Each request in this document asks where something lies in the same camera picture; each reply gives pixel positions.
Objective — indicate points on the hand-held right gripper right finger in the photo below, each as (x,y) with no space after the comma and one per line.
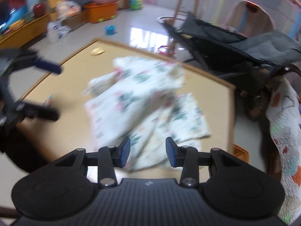
(171,151)

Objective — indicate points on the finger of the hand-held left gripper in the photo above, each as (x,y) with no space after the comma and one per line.
(40,113)
(49,66)

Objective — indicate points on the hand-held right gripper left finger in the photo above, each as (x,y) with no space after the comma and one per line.
(124,151)

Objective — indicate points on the white floral baby shirt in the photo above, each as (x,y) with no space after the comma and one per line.
(141,87)

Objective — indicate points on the small white bin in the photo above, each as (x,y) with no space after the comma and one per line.
(52,37)

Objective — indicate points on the white blue-printed plastic bag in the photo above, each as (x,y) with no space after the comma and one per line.
(58,28)

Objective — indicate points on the wooden low cabinet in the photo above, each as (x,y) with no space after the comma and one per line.
(23,31)

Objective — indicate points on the person's dark clothing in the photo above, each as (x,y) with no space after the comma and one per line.
(23,153)

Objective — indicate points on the cardboard box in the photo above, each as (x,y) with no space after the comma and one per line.
(75,20)

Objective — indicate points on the red apple-shaped jar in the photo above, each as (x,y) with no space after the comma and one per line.
(38,9)

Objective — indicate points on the white red-printed plastic bag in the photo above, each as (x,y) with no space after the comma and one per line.
(67,7)

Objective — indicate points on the orange woven mat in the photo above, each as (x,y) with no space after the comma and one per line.
(241,153)

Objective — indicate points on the blue toy bucket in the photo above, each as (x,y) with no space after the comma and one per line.
(110,30)

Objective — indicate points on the television screen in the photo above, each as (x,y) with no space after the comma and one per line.
(11,2)

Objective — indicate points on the orange wheeled storage bin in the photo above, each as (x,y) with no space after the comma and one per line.
(101,13)

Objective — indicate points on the pink toy basket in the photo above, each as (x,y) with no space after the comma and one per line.
(163,49)

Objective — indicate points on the set of toy bowling pins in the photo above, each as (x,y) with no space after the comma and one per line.
(135,3)

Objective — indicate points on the quilted heart-pattern blanket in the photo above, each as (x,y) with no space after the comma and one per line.
(282,134)

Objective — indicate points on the pink plastic step box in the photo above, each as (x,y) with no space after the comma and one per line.
(149,0)

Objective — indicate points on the hula hoop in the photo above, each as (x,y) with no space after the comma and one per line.
(164,18)

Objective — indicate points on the grey folding recliner chair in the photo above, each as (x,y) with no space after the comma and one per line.
(258,47)

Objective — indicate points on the tall wooden bar stool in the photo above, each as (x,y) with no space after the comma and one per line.
(180,7)

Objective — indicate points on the pink-rimmed mesh playpen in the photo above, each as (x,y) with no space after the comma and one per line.
(270,4)

